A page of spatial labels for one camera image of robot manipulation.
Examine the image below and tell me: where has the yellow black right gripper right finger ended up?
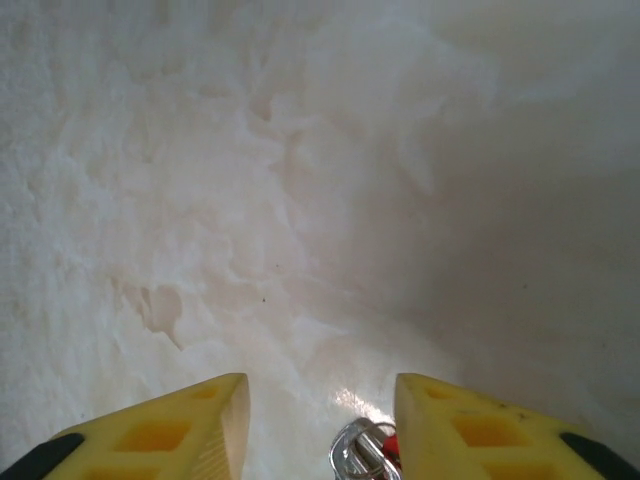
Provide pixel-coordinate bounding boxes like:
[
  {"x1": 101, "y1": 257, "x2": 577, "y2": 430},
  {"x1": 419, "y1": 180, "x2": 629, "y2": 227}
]
[{"x1": 394, "y1": 372, "x2": 640, "y2": 480}]

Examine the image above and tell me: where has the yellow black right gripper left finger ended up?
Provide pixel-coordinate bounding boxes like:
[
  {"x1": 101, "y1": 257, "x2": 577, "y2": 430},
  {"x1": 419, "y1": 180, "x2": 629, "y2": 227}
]
[{"x1": 0, "y1": 372, "x2": 251, "y2": 480}]

